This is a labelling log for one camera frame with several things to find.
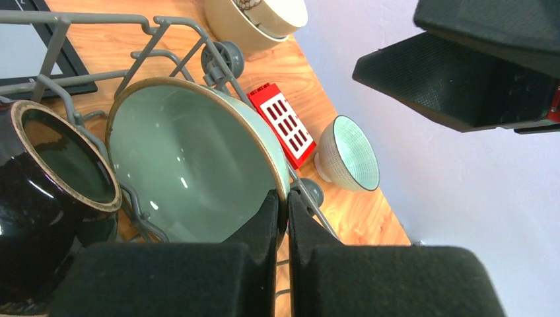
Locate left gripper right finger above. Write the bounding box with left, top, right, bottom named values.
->
left=287, top=192, right=505, bottom=316

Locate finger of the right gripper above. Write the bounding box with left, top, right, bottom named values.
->
left=413, top=1, right=559, bottom=77
left=353, top=33, right=559, bottom=133

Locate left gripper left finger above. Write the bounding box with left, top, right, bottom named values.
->
left=48, top=190, right=280, bottom=316

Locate mint green bowl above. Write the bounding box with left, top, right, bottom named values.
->
left=106, top=77, right=290, bottom=242

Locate light blue striped bowl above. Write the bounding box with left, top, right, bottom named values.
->
left=314, top=115, right=380, bottom=192

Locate beige floral bowl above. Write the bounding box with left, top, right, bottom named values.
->
left=204, top=0, right=290, bottom=54

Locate red toy block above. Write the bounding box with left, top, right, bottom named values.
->
left=246, top=83, right=316, bottom=170

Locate black patterned bowl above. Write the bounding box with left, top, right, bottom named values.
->
left=1, top=100, right=122, bottom=315

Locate black white checkerboard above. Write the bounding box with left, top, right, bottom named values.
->
left=1, top=0, right=98, bottom=100

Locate grey wire dish rack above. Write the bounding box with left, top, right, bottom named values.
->
left=0, top=9, right=342, bottom=317

